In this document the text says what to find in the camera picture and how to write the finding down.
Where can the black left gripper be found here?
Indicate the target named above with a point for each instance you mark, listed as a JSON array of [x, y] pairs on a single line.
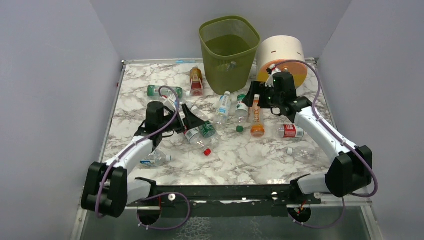
[[185, 120]]

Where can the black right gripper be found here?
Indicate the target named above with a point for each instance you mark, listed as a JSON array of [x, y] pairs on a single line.
[[259, 89]]

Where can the green white label water bottle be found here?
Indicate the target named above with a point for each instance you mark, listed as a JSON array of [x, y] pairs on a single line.
[[241, 112]]

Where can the white Suntory oolong tea bottle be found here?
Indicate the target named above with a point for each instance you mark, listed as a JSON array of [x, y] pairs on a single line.
[[222, 112]]

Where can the orange jasmine tea bottle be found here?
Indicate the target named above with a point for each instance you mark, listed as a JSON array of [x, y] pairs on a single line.
[[257, 127]]

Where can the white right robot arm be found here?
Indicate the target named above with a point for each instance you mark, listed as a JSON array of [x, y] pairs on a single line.
[[350, 165]]

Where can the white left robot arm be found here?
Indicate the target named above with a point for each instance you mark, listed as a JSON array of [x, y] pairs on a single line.
[[107, 191]]

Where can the green ribbed plastic bin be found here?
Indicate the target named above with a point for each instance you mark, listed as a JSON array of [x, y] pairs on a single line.
[[228, 45]]

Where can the red label bottle red cap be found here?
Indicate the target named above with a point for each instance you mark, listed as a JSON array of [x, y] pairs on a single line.
[[196, 139]]

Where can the green Cestbon label water bottle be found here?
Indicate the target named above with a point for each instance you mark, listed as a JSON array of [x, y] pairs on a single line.
[[207, 130]]

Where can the round drawer box gold knobs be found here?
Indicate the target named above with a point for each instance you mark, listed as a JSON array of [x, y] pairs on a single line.
[[277, 49]]

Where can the brown red tea bottle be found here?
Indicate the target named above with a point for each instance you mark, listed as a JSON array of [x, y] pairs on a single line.
[[196, 82]]

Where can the blue label bottle front left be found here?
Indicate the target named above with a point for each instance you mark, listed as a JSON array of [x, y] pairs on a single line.
[[156, 158]]

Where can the green bottle back left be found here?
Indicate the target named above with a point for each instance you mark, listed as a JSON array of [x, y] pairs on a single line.
[[153, 91]]

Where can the red label water bottle right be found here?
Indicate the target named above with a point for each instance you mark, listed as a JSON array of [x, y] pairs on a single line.
[[289, 131]]

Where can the clear unlabelled bottle front right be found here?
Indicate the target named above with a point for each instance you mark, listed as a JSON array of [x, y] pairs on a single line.
[[308, 155]]

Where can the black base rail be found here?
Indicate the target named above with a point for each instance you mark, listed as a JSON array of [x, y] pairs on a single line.
[[217, 201]]

